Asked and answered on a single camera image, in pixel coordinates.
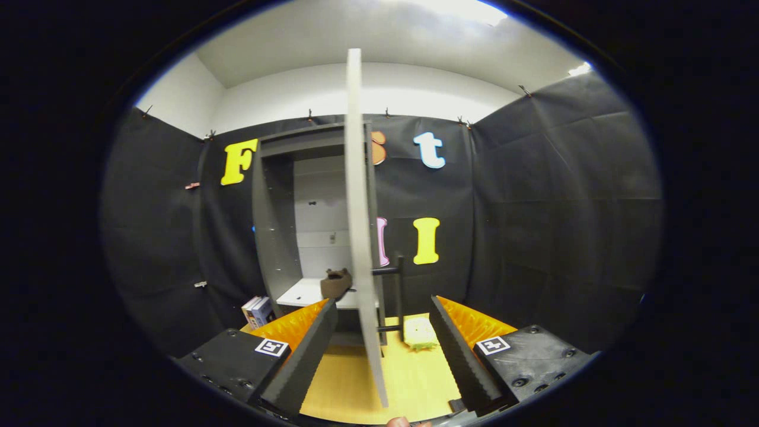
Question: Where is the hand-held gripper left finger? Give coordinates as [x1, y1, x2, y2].
[176, 298, 339, 418]

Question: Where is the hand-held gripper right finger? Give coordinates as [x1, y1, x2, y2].
[429, 295, 595, 417]

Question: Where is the brown fluffy shoe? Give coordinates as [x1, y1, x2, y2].
[320, 268, 354, 300]

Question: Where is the black door handle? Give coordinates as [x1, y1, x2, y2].
[372, 256, 406, 343]

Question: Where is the grey shoe cabinet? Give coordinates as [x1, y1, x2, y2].
[252, 122, 387, 348]

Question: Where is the beige shoe cabinet door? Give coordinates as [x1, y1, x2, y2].
[345, 49, 390, 409]

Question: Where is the yellow corn toy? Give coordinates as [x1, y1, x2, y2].
[403, 317, 440, 352]

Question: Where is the blue-grey book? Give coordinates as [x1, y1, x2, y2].
[252, 297, 275, 329]

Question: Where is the black backdrop cloth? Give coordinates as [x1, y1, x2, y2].
[100, 71, 664, 359]

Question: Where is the long ceiling light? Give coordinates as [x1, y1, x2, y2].
[415, 0, 511, 27]

